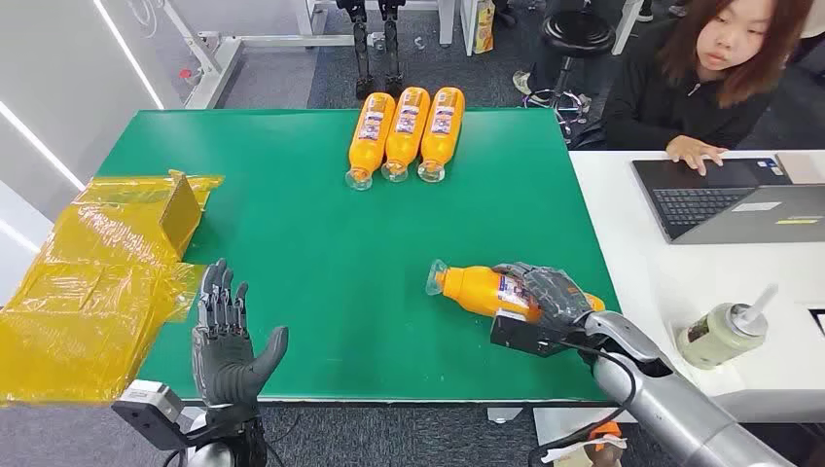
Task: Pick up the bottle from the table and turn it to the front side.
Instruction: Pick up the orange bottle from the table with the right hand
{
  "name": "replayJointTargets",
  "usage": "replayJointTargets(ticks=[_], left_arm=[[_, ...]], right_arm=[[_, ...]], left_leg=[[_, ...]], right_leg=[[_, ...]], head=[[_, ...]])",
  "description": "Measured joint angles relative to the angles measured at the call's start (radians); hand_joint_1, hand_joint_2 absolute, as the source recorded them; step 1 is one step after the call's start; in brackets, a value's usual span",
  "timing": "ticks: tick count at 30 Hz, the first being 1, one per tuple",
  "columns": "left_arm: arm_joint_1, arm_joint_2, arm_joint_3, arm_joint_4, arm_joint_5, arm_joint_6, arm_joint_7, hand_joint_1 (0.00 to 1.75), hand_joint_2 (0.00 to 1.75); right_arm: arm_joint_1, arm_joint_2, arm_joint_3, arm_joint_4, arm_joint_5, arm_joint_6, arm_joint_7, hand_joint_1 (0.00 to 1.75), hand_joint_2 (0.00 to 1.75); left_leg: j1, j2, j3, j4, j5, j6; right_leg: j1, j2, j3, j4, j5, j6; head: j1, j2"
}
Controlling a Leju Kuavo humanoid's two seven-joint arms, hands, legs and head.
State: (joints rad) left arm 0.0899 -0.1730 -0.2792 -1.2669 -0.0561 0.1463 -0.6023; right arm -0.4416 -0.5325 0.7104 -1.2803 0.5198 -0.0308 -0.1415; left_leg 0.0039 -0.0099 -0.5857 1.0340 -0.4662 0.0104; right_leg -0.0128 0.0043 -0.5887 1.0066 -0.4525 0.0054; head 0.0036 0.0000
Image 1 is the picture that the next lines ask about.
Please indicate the yellow carton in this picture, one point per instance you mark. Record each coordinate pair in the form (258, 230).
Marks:
(484, 26)

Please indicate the black round stool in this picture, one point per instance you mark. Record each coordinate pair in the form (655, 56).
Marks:
(577, 32)

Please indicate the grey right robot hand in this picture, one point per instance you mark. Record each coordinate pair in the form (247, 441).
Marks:
(553, 293)

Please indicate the person's hand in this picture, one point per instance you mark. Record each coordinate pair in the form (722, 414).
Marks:
(693, 151)

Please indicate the white metal frame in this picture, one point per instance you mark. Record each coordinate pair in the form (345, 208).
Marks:
(213, 71)

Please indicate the black robot leg stand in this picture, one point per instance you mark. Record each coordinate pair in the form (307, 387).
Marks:
(392, 51)
(361, 51)

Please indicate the yellow film-wrapped cardboard box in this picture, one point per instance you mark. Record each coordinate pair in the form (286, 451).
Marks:
(96, 283)

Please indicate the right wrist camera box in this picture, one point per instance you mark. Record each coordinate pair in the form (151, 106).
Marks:
(521, 334)

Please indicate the orange tool with white tag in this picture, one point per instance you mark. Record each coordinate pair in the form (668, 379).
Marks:
(602, 445)

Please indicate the green table mat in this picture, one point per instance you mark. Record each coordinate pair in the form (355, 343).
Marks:
(335, 258)

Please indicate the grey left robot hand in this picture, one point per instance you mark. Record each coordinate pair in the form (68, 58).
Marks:
(222, 361)

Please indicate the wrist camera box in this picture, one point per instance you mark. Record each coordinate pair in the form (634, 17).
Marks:
(521, 334)
(149, 409)

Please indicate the person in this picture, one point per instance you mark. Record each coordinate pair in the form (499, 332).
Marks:
(683, 96)

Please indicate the orange juice bottle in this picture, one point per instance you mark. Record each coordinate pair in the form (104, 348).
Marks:
(477, 290)
(441, 129)
(369, 138)
(406, 129)

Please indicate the black flat device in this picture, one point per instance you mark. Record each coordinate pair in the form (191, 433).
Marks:
(818, 321)

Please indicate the white shoe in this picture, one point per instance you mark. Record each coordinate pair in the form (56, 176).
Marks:
(522, 82)

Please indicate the pale pink card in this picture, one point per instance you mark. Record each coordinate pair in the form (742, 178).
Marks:
(802, 167)

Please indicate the pale green cup with straw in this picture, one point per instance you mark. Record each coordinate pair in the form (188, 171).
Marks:
(718, 332)

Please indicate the dark grey laptop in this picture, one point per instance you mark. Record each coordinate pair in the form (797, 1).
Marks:
(715, 200)

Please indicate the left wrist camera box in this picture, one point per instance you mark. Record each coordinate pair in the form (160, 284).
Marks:
(149, 409)

